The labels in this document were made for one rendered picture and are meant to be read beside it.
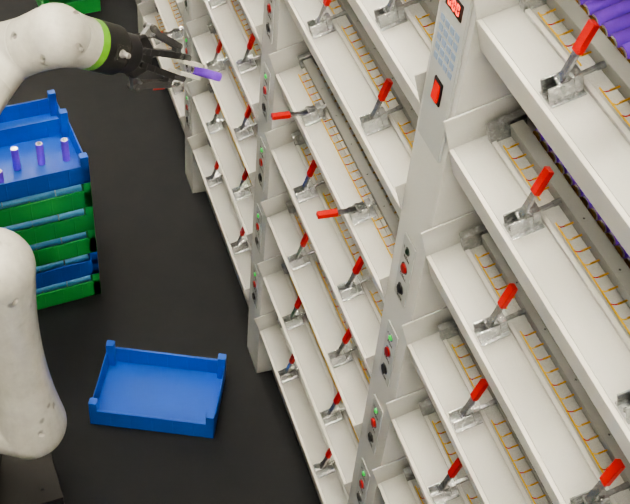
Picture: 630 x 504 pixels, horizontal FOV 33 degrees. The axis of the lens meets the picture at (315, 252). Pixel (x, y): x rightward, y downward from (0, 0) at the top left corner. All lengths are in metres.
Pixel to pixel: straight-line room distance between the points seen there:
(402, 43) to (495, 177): 0.29
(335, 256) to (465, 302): 0.60
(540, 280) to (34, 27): 1.01
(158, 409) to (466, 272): 1.36
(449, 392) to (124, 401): 1.28
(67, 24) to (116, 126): 1.62
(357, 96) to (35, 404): 0.75
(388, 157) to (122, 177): 1.75
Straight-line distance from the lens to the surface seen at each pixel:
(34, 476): 2.18
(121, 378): 2.75
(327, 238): 2.03
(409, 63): 1.50
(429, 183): 1.44
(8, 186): 2.61
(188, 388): 2.72
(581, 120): 1.13
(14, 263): 1.66
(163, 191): 3.23
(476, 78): 1.31
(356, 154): 1.87
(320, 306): 2.17
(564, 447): 1.32
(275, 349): 2.59
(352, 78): 1.77
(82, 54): 1.90
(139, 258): 3.03
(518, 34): 1.23
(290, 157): 2.20
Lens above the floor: 2.16
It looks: 45 degrees down
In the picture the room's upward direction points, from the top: 6 degrees clockwise
